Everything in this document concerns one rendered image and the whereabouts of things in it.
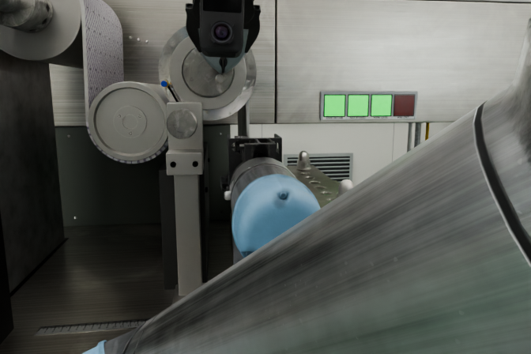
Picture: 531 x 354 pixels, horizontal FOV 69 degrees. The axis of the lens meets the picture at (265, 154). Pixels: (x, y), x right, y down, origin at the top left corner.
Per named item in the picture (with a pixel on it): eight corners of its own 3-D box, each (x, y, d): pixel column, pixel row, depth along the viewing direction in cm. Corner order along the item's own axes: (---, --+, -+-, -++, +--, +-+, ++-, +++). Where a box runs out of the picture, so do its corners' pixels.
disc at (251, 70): (159, 119, 59) (157, 18, 57) (160, 119, 60) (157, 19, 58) (255, 121, 61) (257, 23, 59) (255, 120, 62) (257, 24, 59)
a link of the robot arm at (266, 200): (234, 294, 30) (232, 188, 29) (229, 241, 41) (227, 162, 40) (332, 288, 31) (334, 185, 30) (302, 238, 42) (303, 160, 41)
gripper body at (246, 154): (277, 133, 57) (294, 144, 45) (276, 190, 58) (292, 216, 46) (224, 133, 56) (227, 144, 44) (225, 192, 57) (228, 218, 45)
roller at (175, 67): (169, 109, 59) (167, 30, 57) (182, 103, 84) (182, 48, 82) (246, 110, 60) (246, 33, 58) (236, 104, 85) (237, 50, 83)
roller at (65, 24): (-19, 59, 56) (-31, -46, 53) (52, 69, 80) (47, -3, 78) (84, 60, 57) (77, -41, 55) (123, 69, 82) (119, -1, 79)
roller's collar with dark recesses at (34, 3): (-17, 25, 49) (-24, -28, 48) (7, 32, 55) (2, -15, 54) (36, 27, 50) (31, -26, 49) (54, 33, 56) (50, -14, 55)
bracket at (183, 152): (171, 314, 57) (163, 103, 52) (176, 291, 63) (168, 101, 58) (206, 310, 58) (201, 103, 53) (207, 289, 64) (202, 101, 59)
